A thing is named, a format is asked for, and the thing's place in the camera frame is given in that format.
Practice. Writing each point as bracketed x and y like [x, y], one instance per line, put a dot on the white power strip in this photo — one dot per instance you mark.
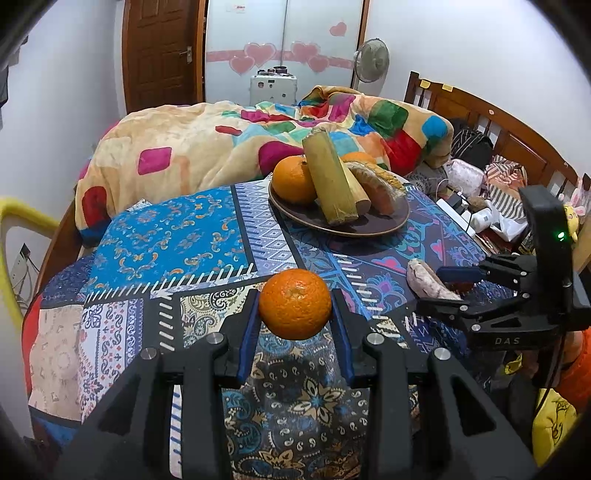
[450, 204]

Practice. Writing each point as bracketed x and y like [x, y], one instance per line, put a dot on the white plastic bag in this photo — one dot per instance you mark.
[510, 227]

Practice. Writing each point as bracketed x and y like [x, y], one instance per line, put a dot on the patterned blue cloth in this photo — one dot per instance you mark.
[184, 240]

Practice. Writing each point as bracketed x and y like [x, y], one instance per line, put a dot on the large orange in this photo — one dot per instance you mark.
[359, 158]

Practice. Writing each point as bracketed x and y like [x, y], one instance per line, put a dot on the pink bag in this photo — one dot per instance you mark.
[468, 177]

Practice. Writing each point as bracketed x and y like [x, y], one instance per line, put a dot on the yellow printed cloth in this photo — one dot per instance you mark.
[554, 424]

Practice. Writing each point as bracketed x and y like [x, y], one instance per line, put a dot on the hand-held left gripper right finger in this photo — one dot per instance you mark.
[344, 341]

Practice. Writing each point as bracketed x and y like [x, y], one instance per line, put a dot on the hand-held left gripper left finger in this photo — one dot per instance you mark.
[249, 332]

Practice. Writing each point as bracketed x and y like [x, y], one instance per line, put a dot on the yellow plush toy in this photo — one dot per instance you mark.
[571, 219]

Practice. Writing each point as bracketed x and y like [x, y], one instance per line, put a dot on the wooden bed headboard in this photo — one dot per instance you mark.
[521, 143]

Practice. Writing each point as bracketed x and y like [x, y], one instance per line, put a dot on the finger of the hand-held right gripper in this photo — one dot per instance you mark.
[457, 273]
[443, 308]

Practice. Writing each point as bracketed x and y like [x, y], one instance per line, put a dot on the sugarcane piece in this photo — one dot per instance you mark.
[358, 191]
[330, 177]

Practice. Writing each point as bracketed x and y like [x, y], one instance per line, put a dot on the striped cloth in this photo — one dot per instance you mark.
[508, 189]

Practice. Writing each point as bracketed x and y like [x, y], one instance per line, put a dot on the colourful patchwork blanket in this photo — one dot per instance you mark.
[194, 138]

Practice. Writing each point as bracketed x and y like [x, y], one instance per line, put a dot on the brown wooden door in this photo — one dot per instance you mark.
[159, 50]

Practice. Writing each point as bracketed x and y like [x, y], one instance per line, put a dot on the yellow padded tube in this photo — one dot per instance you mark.
[18, 207]

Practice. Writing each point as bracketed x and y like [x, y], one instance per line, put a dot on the small tangerine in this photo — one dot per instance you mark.
[295, 304]
[292, 181]

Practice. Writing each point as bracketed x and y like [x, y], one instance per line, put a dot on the white box appliance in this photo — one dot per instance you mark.
[273, 90]

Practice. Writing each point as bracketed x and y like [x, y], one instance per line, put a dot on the black backpack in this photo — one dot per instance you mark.
[471, 147]

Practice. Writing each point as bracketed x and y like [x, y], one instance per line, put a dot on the person's orange clothing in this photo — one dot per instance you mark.
[579, 369]

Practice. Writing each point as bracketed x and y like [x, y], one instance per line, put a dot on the purple plate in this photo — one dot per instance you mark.
[378, 226]

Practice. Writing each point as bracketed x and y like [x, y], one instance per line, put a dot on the white bottle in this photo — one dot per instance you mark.
[482, 219]

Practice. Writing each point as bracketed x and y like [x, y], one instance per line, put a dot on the standing fan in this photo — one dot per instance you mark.
[371, 60]

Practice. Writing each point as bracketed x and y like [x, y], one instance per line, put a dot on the wooden bed side rail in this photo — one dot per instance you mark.
[57, 244]

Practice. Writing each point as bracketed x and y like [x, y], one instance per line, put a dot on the peeled pomelo segment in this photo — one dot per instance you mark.
[427, 282]
[381, 191]

